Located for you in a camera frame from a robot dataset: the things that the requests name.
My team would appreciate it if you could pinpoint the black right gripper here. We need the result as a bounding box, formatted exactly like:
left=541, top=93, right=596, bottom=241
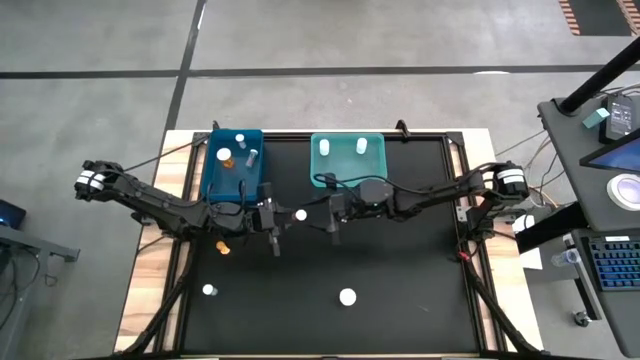
left=300, top=173, right=362, bottom=246

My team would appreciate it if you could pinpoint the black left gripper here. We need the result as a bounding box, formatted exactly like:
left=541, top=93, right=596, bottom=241
left=252, top=182, right=297, bottom=257

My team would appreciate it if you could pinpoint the teal plastic bin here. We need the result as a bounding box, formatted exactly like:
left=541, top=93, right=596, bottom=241
left=309, top=132, right=389, bottom=189

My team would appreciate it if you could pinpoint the dark blue plastic bin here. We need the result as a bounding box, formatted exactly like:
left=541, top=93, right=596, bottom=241
left=199, top=128, right=266, bottom=205

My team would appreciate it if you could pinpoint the white paper sheet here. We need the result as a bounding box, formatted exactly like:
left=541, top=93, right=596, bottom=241
left=512, top=213, right=544, bottom=271

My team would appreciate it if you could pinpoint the black desk crossbar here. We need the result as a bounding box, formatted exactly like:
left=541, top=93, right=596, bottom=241
left=514, top=202, right=592, bottom=254

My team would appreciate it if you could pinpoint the clear plastic water bottle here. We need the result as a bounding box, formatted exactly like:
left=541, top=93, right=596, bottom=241
left=549, top=248, right=583, bottom=268

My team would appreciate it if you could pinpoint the grey side desk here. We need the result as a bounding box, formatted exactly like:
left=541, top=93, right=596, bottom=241
left=537, top=97, right=640, bottom=232

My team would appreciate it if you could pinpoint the grey metal desk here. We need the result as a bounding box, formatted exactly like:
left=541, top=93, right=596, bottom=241
left=0, top=224, right=81, bottom=346

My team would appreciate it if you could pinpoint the blue-lit laptop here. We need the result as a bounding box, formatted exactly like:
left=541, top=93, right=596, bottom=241
left=0, top=199, right=28, bottom=231

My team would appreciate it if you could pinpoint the small teal box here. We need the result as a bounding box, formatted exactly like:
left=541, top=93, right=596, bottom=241
left=582, top=107, right=612, bottom=130

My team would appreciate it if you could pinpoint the blue-lit keyboard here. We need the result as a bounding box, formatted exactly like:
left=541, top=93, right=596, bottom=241
left=588, top=234, right=640, bottom=292

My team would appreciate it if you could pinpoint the blue-screen desk monitor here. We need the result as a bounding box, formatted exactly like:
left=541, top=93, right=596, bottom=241
left=579, top=130, right=640, bottom=174

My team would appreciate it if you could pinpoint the white tape roll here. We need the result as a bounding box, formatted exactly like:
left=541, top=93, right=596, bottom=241
left=606, top=173, right=640, bottom=212

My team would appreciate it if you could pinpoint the black monitor pole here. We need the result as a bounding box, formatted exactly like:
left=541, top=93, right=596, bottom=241
left=558, top=37, right=640, bottom=115

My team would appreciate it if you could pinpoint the black electronic device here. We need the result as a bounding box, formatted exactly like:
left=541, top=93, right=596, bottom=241
left=599, top=93, right=640, bottom=144

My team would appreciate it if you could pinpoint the grey keyboard desk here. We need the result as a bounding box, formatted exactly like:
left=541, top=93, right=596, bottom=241
left=572, top=227, right=640, bottom=359

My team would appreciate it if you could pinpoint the black orange-edged floor mat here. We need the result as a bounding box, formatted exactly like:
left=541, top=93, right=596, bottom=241
left=557, top=0, right=640, bottom=37

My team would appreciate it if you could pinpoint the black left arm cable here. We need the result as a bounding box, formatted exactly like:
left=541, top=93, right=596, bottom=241
left=207, top=178, right=249, bottom=207

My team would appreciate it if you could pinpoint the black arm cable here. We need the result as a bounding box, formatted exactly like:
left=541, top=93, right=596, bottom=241
left=313, top=172, right=436, bottom=197
left=207, top=178, right=249, bottom=207

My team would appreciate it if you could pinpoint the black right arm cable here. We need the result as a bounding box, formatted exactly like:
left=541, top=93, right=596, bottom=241
left=313, top=172, right=436, bottom=197

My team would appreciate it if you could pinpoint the thin black cord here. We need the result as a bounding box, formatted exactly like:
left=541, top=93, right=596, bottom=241
left=122, top=139, right=209, bottom=173

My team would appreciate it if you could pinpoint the floor cable bundle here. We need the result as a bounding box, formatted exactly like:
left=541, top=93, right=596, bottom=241
left=494, top=128, right=562, bottom=207

